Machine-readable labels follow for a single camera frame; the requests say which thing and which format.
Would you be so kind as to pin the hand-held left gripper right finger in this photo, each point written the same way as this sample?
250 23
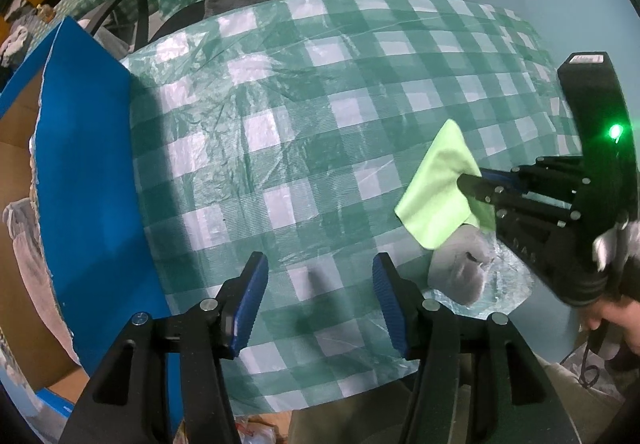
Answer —
387 304

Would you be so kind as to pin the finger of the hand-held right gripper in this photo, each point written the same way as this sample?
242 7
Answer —
505 178
477 186

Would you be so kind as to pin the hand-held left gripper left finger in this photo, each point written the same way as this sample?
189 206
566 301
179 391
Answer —
252 296

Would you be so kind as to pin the lime green microfiber cloth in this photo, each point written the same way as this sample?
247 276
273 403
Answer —
435 194

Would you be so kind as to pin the blue-sided cardboard box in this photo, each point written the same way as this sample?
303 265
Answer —
90 173

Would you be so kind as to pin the grey fuzzy sock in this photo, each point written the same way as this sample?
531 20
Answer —
25 244

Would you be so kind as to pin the person's right hand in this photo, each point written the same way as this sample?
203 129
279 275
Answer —
617 314

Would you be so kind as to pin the rolled pale grey sock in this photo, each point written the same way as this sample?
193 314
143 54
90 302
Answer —
460 274

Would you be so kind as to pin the green checkered plastic tablecloth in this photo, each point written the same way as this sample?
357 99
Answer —
300 123

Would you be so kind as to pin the small amber bottle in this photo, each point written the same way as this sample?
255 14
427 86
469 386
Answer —
47 13

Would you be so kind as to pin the grey and white clothes pile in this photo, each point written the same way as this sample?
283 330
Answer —
15 38

